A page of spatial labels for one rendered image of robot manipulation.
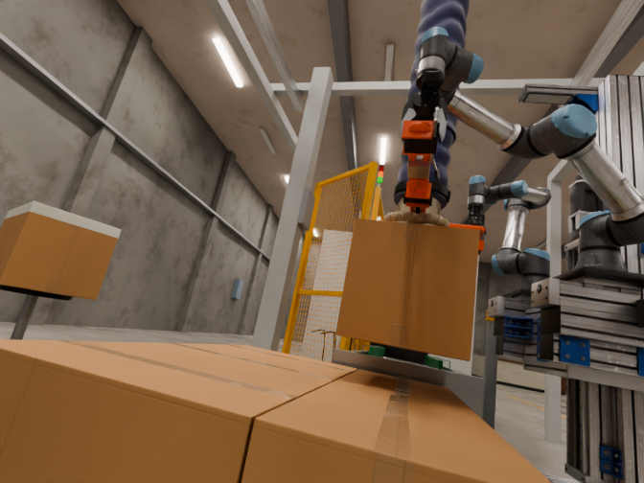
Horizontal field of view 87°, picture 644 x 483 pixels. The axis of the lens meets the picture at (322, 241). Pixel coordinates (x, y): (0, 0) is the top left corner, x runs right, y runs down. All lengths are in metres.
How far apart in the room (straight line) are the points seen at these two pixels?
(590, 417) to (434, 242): 0.90
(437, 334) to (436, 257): 0.24
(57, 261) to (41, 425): 1.42
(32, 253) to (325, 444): 1.80
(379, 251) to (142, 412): 0.80
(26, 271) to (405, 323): 1.72
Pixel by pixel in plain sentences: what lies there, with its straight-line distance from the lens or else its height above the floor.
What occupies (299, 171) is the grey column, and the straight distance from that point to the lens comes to 2.93.
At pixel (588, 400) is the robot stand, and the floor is 0.61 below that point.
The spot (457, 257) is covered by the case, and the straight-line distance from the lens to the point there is 1.14.
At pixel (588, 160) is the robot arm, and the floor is 1.33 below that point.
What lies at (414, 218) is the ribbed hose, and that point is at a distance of 1.31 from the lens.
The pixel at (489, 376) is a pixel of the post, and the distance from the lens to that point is 2.37.
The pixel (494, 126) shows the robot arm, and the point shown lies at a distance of 1.33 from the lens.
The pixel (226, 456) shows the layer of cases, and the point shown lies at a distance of 0.57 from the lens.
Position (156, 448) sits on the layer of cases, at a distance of 0.63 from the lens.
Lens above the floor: 0.68
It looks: 15 degrees up
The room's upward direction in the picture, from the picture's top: 11 degrees clockwise
